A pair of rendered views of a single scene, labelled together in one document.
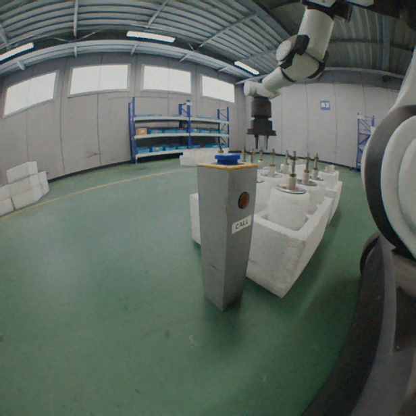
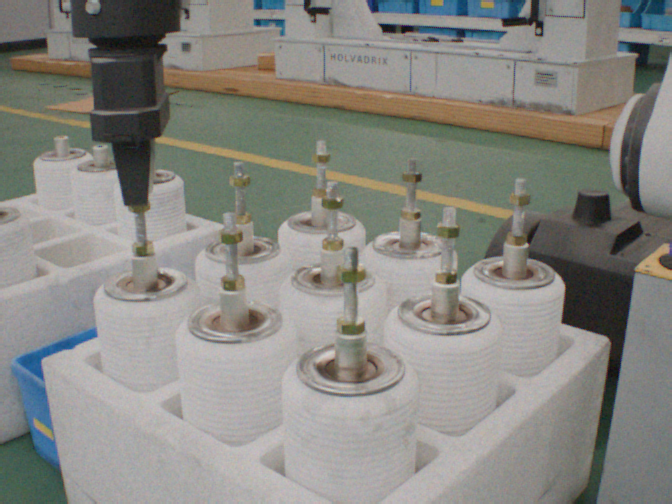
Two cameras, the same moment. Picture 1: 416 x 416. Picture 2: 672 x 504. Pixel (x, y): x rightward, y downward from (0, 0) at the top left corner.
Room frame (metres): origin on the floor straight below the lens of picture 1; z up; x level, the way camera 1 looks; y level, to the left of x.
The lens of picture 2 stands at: (0.60, 0.42, 0.51)
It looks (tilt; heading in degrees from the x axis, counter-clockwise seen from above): 20 degrees down; 260
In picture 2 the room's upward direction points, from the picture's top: straight up
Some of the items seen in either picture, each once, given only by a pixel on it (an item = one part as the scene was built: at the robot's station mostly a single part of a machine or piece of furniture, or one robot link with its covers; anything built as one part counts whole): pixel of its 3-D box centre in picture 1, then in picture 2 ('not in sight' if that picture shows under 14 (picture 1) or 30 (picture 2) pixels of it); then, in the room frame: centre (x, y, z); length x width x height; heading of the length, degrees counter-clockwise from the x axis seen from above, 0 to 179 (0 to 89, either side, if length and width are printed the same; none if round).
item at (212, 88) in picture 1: (219, 89); not in sight; (7.13, -0.61, 2.95); 1.90 x 0.08 x 1.00; 128
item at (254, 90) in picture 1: (257, 96); not in sight; (0.67, -0.22, 0.57); 0.11 x 0.11 x 0.11; 10
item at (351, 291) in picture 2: not in sight; (351, 301); (0.51, -0.04, 0.30); 0.01 x 0.01 x 0.08
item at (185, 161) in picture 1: (195, 160); not in sight; (2.90, 0.21, 0.09); 0.39 x 0.39 x 0.18; 45
